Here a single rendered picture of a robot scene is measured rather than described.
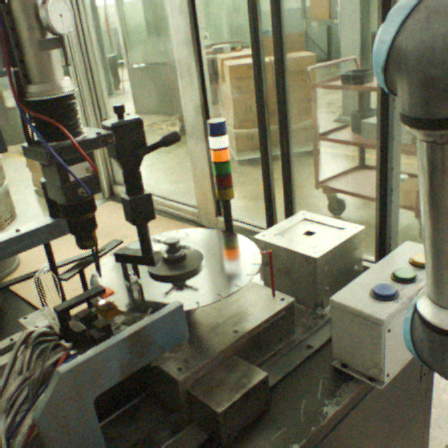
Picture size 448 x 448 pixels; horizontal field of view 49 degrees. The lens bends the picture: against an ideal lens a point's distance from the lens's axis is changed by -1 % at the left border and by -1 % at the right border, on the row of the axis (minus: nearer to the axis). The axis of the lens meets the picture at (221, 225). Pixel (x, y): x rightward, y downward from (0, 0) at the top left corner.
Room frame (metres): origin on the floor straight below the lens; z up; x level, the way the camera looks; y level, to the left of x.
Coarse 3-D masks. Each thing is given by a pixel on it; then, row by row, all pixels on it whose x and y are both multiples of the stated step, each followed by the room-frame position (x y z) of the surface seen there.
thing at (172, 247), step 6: (186, 234) 0.88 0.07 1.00; (156, 240) 0.87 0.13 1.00; (162, 240) 0.86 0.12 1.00; (168, 240) 0.85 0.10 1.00; (174, 240) 0.85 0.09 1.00; (180, 240) 0.86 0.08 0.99; (168, 246) 0.84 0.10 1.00; (174, 246) 0.84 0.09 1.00; (180, 246) 0.83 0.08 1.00; (186, 246) 0.82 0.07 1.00; (192, 246) 0.82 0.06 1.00; (162, 252) 0.82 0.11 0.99; (168, 252) 0.84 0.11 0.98; (174, 252) 0.84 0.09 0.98; (180, 252) 0.85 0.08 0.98
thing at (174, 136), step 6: (174, 132) 0.78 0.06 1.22; (162, 138) 0.77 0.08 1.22; (168, 138) 0.77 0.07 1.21; (174, 138) 0.78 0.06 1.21; (180, 138) 0.78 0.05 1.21; (156, 144) 0.77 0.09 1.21; (162, 144) 0.77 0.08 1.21; (168, 144) 0.77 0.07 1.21; (138, 150) 0.75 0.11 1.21; (144, 150) 0.75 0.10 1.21; (150, 150) 0.76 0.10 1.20; (138, 156) 0.75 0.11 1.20
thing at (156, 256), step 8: (144, 232) 0.77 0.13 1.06; (144, 240) 0.77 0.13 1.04; (120, 248) 0.82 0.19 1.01; (128, 248) 0.81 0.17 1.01; (136, 248) 0.81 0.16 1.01; (144, 248) 0.77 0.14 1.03; (152, 248) 0.78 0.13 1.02; (120, 256) 0.80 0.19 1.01; (128, 256) 0.79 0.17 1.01; (136, 256) 0.78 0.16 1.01; (144, 256) 0.77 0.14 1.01; (152, 256) 0.77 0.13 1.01; (160, 256) 0.78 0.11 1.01; (136, 264) 0.79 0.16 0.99; (144, 264) 0.77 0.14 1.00; (152, 264) 0.77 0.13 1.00; (136, 272) 0.80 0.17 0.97; (128, 280) 0.79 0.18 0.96
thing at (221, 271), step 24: (192, 240) 0.95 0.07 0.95; (216, 240) 0.94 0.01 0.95; (240, 240) 0.92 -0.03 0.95; (120, 264) 0.88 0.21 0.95; (216, 264) 0.83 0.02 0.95; (240, 264) 0.82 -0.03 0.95; (120, 288) 0.79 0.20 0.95; (144, 288) 0.77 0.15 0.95; (168, 288) 0.76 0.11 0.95; (192, 288) 0.75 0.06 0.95; (216, 288) 0.74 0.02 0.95; (240, 288) 0.73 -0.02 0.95; (144, 312) 0.70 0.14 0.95
